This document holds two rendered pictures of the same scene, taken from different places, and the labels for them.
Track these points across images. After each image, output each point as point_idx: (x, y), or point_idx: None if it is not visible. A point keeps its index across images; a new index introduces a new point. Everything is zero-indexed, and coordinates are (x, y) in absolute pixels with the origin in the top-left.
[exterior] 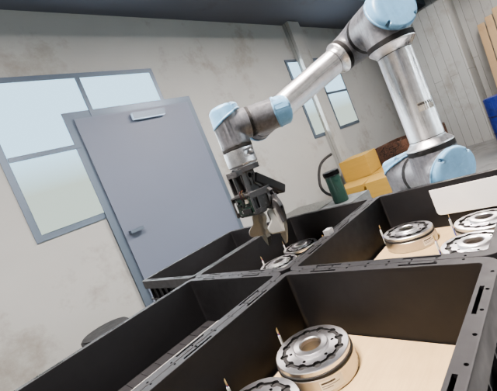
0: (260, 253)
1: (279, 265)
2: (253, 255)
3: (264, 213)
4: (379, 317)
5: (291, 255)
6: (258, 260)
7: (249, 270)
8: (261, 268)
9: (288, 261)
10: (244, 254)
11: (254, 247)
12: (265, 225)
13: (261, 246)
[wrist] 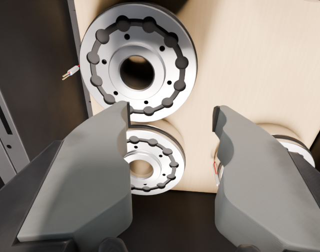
0: (37, 57)
1: (163, 96)
2: (43, 95)
3: (119, 205)
4: None
5: (160, 24)
6: (53, 72)
7: (68, 114)
8: (93, 95)
9: (177, 70)
10: (42, 138)
11: (21, 86)
12: (118, 146)
13: (17, 42)
